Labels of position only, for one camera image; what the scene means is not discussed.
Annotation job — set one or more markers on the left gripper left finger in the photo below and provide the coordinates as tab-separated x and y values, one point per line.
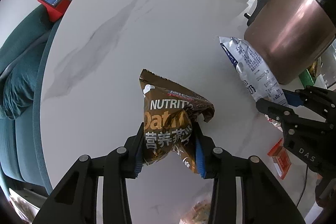
74	199

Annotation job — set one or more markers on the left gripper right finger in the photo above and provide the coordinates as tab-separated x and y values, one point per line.
264	200

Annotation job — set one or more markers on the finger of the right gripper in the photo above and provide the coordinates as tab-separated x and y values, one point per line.
283	115
292	98

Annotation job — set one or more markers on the brown oat snack bag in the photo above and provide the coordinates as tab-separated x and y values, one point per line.
170	113

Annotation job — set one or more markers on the clear bag of mixed snacks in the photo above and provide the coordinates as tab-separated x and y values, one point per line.
199	212

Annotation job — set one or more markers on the green tray box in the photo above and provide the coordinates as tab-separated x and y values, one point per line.
306	79

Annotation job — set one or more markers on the orange small snack packet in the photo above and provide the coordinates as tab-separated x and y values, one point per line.
280	158

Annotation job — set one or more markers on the silver white snack bag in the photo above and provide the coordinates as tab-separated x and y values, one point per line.
253	70

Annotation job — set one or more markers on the teal sofa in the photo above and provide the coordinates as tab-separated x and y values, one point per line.
22	158

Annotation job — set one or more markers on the copper kettle with black lid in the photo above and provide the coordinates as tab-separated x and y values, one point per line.
291	34

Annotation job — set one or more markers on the teal cushion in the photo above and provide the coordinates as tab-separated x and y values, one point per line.
18	88

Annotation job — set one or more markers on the red smart display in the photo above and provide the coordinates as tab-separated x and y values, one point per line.
55	8

